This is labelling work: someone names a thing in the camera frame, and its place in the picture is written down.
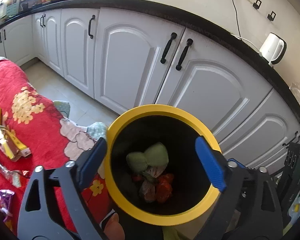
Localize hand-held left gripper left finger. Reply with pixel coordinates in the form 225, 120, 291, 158
16, 137, 108, 240

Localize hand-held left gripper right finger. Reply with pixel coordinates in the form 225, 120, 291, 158
192, 136, 284, 240

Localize red plastic bag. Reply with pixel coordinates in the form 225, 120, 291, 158
132, 174, 175, 203

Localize white printed plastic bag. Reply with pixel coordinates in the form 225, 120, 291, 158
139, 166, 165, 203

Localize yellow rimmed trash bin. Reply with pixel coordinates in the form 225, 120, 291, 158
104, 104, 223, 224

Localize yellow brown snack packet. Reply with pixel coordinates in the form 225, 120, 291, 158
0, 105, 32, 162

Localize silver foil wrapper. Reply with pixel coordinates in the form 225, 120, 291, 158
0, 152, 30, 188

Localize purple snack wrapper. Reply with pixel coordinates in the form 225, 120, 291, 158
0, 189, 15, 217

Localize person's left hand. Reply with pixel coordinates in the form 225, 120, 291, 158
104, 214, 125, 240

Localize red floral tablecloth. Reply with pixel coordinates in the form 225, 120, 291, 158
0, 56, 120, 240

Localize yellow green cloth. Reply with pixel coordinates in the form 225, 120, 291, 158
162, 227, 180, 240

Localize white lower cabinets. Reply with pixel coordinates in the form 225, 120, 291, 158
0, 7, 300, 175

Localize white electric kettle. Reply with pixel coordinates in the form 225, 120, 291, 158
259, 32, 287, 65

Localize black kitchen countertop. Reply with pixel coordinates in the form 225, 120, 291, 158
0, 0, 300, 130

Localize black power cable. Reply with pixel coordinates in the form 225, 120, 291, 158
231, 0, 242, 38

